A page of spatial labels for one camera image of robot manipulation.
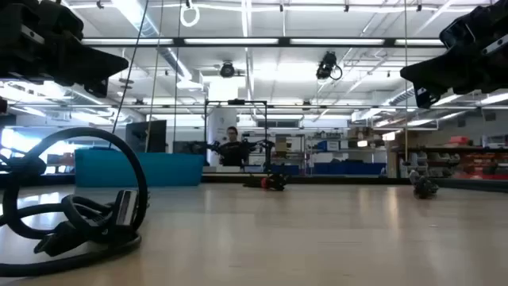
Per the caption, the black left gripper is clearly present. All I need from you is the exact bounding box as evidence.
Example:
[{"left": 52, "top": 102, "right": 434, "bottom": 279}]
[{"left": 0, "top": 0, "right": 130, "bottom": 99}]

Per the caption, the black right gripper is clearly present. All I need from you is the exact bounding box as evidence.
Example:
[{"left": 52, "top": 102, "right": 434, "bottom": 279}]
[{"left": 400, "top": 0, "right": 508, "bottom": 109}]

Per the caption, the long black looped USB-C cable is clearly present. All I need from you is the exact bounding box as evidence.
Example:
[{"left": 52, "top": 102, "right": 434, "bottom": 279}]
[{"left": 0, "top": 126, "right": 151, "bottom": 278}]

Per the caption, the blue plastic bin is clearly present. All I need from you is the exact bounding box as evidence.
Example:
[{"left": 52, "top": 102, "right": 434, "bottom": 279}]
[{"left": 74, "top": 149, "right": 206, "bottom": 187}]

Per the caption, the black cable with red tie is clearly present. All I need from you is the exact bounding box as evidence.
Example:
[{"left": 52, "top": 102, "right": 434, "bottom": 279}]
[{"left": 242, "top": 173, "right": 289, "bottom": 192}]

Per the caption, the black monitor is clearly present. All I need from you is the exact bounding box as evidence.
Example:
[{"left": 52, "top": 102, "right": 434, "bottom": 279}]
[{"left": 125, "top": 120, "right": 167, "bottom": 154}]

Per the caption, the shelf with red bins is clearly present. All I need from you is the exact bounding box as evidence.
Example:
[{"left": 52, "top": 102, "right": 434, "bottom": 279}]
[{"left": 391, "top": 134, "right": 508, "bottom": 180}]

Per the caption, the black curved background object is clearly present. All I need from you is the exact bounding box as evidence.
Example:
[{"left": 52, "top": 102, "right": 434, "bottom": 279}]
[{"left": 0, "top": 156, "right": 48, "bottom": 176}]

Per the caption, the black round ceiling fixture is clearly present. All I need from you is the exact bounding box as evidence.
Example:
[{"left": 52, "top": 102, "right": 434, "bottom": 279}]
[{"left": 219, "top": 61, "right": 236, "bottom": 79}]

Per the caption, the person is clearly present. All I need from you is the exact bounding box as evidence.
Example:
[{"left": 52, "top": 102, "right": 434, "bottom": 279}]
[{"left": 217, "top": 126, "right": 250, "bottom": 167}]

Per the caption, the long black hanging cable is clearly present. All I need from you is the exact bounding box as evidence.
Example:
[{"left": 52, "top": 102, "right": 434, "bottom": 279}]
[{"left": 110, "top": 0, "right": 151, "bottom": 136}]

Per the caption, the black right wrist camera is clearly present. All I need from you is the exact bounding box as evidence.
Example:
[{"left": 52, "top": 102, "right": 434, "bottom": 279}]
[{"left": 439, "top": 17, "right": 476, "bottom": 49}]

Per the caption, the black overhead frame bar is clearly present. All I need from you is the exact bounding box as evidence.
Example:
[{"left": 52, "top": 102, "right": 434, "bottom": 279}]
[{"left": 81, "top": 37, "right": 446, "bottom": 49}]

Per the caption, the white hanging cable loop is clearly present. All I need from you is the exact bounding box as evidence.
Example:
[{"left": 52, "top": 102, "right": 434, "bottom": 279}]
[{"left": 179, "top": 0, "right": 201, "bottom": 28}]

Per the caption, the black ceiling-mounted camera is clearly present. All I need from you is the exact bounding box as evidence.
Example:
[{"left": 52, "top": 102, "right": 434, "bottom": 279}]
[{"left": 316, "top": 51, "right": 343, "bottom": 81}]

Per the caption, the black distant station frame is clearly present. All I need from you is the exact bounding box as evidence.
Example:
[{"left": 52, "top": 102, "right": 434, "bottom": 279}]
[{"left": 203, "top": 99, "right": 269, "bottom": 172}]

